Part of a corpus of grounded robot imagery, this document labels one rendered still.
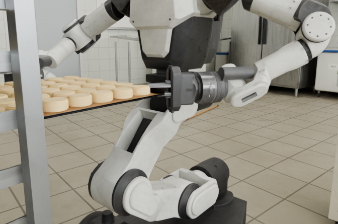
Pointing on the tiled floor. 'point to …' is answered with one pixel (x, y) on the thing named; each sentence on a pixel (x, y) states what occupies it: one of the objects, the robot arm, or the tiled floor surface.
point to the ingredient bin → (327, 71)
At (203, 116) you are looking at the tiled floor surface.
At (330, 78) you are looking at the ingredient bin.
